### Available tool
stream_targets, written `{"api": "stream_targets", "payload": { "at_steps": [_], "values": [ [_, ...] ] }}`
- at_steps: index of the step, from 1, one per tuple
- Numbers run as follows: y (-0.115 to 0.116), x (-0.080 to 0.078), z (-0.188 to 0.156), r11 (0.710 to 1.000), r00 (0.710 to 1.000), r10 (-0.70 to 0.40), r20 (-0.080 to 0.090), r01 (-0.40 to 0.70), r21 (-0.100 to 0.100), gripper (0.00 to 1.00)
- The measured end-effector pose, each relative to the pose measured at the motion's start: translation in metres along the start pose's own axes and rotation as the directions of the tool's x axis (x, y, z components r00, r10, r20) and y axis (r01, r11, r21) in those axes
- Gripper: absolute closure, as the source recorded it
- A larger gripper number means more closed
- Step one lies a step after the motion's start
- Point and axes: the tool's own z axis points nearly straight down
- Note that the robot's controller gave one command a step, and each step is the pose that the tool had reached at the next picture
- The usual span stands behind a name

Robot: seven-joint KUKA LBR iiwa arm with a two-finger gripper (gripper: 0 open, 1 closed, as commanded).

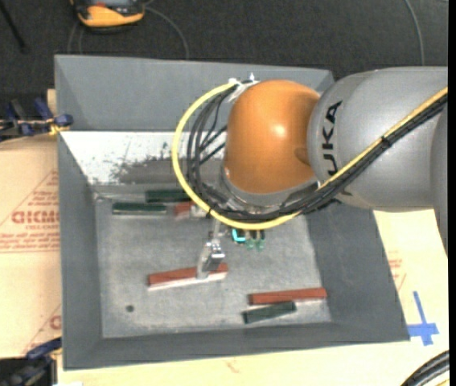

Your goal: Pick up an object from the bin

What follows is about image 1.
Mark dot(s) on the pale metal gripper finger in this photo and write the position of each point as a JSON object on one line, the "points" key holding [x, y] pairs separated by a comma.
{"points": [[217, 255], [203, 264]]}

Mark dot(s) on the dark green flat block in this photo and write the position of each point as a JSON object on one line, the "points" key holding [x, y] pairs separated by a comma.
{"points": [[139, 208], [269, 312], [165, 195]]}

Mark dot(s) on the red-brown flat block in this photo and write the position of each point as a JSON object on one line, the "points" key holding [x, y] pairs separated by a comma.
{"points": [[288, 296], [182, 209], [171, 276]]}

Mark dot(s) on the grey metal bin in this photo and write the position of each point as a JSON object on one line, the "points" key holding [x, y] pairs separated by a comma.
{"points": [[151, 239]]}

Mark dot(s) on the brown cardboard board red print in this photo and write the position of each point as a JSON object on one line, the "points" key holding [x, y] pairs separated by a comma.
{"points": [[18, 296]]}

